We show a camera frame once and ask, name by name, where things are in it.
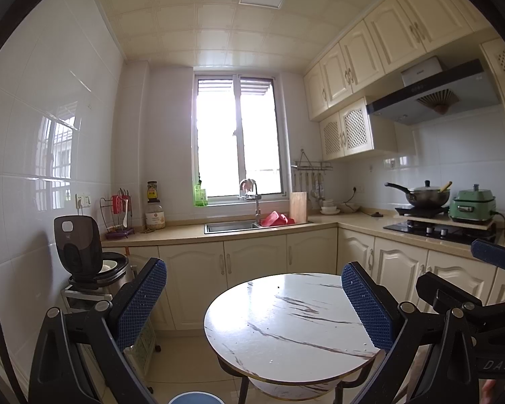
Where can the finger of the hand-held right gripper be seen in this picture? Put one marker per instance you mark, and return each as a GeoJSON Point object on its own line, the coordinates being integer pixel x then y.
{"type": "Point", "coordinates": [442, 290]}
{"type": "Point", "coordinates": [490, 252]}

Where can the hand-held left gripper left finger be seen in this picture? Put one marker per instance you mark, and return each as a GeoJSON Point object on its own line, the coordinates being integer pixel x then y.
{"type": "Point", "coordinates": [141, 298]}

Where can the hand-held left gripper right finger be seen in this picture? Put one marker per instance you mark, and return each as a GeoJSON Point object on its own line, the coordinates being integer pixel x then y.
{"type": "Point", "coordinates": [368, 307]}

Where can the person's right hand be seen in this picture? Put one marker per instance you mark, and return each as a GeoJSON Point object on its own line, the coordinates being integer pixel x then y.
{"type": "Point", "coordinates": [489, 392]}

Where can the pale green printed bag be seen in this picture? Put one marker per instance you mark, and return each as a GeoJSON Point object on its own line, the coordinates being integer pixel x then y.
{"type": "Point", "coordinates": [145, 347]}

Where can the green electric cooking pot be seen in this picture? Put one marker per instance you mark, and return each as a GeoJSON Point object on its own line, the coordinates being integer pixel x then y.
{"type": "Point", "coordinates": [471, 206]}

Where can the black gas stove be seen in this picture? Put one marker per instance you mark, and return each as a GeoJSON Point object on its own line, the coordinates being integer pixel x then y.
{"type": "Point", "coordinates": [404, 228]}

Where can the beige kitchen countertop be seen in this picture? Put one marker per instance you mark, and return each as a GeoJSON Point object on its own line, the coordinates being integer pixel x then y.
{"type": "Point", "coordinates": [185, 231]}

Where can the large clear jar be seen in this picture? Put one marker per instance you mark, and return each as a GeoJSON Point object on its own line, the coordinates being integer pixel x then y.
{"type": "Point", "coordinates": [155, 219]}

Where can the round marble table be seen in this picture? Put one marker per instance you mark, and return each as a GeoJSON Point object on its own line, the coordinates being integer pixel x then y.
{"type": "Point", "coordinates": [286, 324]}

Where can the steel wok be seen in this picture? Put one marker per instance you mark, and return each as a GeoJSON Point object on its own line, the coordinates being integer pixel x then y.
{"type": "Point", "coordinates": [425, 198]}

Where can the black rice cooker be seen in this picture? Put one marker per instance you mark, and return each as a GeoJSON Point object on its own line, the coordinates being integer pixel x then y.
{"type": "Point", "coordinates": [75, 244]}

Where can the white spatula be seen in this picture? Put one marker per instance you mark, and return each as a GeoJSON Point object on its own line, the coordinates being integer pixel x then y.
{"type": "Point", "coordinates": [127, 214]}

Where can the wok lid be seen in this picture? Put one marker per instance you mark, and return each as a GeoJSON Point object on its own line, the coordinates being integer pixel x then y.
{"type": "Point", "coordinates": [425, 188]}

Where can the red utensil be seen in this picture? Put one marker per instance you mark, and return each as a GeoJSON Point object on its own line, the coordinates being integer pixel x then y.
{"type": "Point", "coordinates": [117, 204]}

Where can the stack of white bowls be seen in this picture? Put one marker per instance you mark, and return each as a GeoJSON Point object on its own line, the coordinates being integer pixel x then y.
{"type": "Point", "coordinates": [330, 208]}

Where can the small yellow-label jar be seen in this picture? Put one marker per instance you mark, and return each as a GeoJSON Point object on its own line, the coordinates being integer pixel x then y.
{"type": "Point", "coordinates": [152, 191]}

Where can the steel sink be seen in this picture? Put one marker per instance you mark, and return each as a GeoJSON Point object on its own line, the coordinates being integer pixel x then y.
{"type": "Point", "coordinates": [231, 227]}

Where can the green plastic bottle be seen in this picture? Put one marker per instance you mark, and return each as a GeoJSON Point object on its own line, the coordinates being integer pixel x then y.
{"type": "Point", "coordinates": [200, 195]}

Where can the wooden cutting board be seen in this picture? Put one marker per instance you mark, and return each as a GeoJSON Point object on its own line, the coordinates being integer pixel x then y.
{"type": "Point", "coordinates": [298, 208]}

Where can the red plastic basket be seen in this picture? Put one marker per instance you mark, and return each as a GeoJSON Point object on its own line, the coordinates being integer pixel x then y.
{"type": "Point", "coordinates": [273, 219]}

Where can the row of hanging utensils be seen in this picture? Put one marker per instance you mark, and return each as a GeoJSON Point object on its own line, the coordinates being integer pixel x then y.
{"type": "Point", "coordinates": [315, 187]}

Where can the steel kitchen faucet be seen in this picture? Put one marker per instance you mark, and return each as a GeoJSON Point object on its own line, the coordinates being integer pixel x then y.
{"type": "Point", "coordinates": [257, 206]}

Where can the pink cloth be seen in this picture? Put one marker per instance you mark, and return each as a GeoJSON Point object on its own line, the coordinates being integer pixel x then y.
{"type": "Point", "coordinates": [247, 187]}

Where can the grey range hood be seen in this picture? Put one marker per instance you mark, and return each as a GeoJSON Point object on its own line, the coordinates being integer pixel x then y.
{"type": "Point", "coordinates": [467, 92]}

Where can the kitchen window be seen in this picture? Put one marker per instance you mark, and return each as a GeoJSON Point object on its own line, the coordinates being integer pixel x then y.
{"type": "Point", "coordinates": [219, 143]}

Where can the white wall outlet with plug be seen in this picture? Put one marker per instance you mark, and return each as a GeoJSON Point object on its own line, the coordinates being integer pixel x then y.
{"type": "Point", "coordinates": [83, 201]}

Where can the cream wall cabinets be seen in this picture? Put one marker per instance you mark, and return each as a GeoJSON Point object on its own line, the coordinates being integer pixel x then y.
{"type": "Point", "coordinates": [362, 59]}

